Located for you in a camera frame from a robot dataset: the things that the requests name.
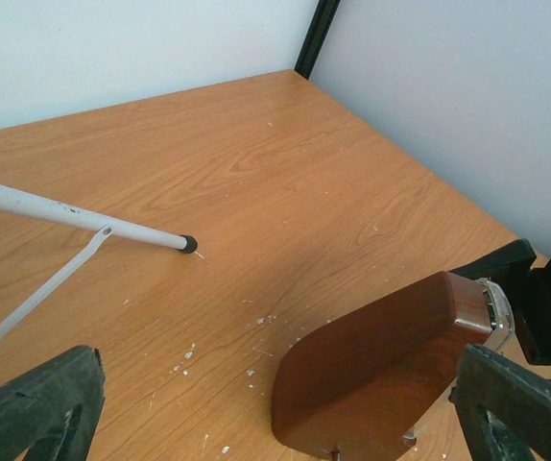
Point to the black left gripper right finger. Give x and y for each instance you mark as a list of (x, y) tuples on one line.
[(504, 409)]

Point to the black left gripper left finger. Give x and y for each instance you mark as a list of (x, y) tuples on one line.
[(52, 411)]

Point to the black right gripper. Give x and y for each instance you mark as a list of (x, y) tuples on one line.
[(510, 266)]

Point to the brown wooden metronome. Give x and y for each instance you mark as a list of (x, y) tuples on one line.
[(358, 384)]

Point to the white tripod music stand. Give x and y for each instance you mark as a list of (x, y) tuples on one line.
[(30, 205)]

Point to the clear plastic metronome cover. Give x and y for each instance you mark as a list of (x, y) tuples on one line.
[(502, 331)]

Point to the black aluminium frame rail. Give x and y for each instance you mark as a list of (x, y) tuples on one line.
[(315, 36)]

